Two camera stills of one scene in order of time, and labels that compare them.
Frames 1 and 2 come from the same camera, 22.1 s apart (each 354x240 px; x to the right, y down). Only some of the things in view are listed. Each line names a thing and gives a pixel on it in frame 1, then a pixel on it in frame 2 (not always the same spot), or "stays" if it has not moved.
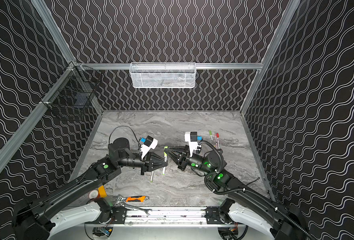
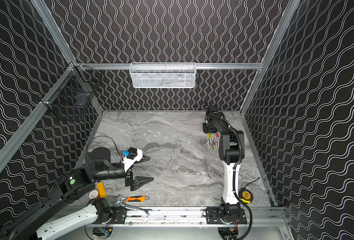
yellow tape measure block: [102, 191] stays
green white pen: [165, 156] to [208, 136]
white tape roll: [93, 194] stays
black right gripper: [182, 159] to [210, 128]
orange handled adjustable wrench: [122, 199] stays
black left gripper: [146, 163] to [128, 174]
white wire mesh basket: [162, 75] stays
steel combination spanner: [130, 207] stays
